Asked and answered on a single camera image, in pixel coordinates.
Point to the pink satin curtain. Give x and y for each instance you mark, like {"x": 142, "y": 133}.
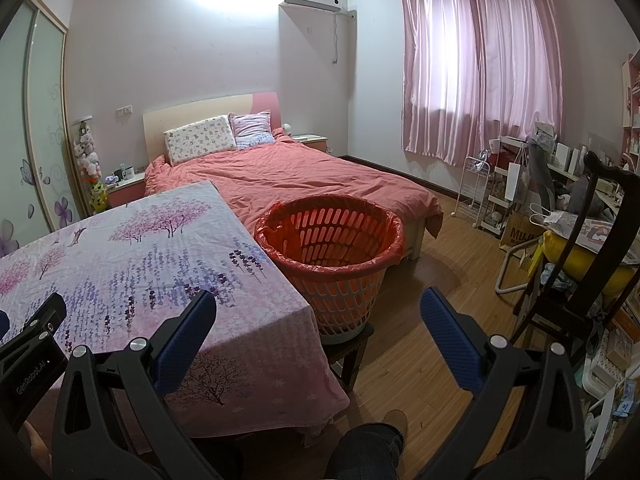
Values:
{"x": 475, "y": 70}

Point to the white paper bag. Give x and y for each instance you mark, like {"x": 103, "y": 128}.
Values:
{"x": 517, "y": 180}

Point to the white metal tube frame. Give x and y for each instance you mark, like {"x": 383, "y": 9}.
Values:
{"x": 502, "y": 275}

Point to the orange plastic laundry basket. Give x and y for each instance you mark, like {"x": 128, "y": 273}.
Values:
{"x": 325, "y": 240}

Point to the dark wooden stool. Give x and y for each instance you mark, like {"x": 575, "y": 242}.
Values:
{"x": 350, "y": 355}

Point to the sliding wardrobe purple flower print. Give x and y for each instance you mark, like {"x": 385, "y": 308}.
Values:
{"x": 45, "y": 110}

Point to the white air conditioner pipe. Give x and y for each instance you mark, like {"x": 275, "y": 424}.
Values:
{"x": 335, "y": 35}

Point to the purple striped pillow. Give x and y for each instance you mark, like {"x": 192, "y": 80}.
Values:
{"x": 252, "y": 130}

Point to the brown slipper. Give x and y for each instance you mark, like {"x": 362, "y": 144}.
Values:
{"x": 397, "y": 420}

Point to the pink white nightstand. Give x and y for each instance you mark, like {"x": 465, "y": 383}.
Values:
{"x": 125, "y": 192}

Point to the cluttered white desk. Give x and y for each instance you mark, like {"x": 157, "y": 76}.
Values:
{"x": 565, "y": 160}

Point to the person's leg in dark trousers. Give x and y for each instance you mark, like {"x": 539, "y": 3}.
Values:
{"x": 365, "y": 452}

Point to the brown paper bag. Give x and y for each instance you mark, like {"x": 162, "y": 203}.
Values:
{"x": 515, "y": 235}

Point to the clear tube of plush toys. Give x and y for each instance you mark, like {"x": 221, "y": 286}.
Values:
{"x": 89, "y": 160}

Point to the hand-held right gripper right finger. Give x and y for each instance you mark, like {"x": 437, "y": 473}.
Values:
{"x": 450, "y": 335}

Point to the pile of assorted boxes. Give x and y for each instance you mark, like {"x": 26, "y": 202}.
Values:
{"x": 615, "y": 350}

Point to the floral purple pink tablecloth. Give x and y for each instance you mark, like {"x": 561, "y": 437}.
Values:
{"x": 150, "y": 270}

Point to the yellow cushion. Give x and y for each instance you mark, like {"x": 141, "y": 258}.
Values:
{"x": 565, "y": 255}

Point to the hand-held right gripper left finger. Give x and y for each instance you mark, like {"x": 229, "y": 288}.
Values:
{"x": 187, "y": 335}

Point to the printed plastic bag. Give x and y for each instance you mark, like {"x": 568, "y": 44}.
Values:
{"x": 595, "y": 232}

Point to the dark wooden chair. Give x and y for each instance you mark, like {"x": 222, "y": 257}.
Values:
{"x": 595, "y": 280}

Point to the white mug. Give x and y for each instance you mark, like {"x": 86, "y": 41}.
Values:
{"x": 127, "y": 172}

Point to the white shelf cart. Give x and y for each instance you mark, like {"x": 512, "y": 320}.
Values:
{"x": 500, "y": 202}

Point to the white wall switch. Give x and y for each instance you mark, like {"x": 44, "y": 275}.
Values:
{"x": 124, "y": 110}

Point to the salmon pink duvet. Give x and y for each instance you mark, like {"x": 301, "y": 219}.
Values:
{"x": 310, "y": 175}

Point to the person's left forearm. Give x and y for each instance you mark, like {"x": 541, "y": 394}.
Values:
{"x": 37, "y": 455}

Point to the bed with pink headboard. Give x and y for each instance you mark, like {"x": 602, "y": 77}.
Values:
{"x": 200, "y": 107}

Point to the pink bookshelf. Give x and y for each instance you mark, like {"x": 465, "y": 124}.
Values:
{"x": 631, "y": 95}

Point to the white floral pillow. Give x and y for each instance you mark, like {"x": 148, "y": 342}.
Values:
{"x": 200, "y": 140}

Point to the nightstand with white top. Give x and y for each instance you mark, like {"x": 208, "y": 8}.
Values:
{"x": 310, "y": 141}

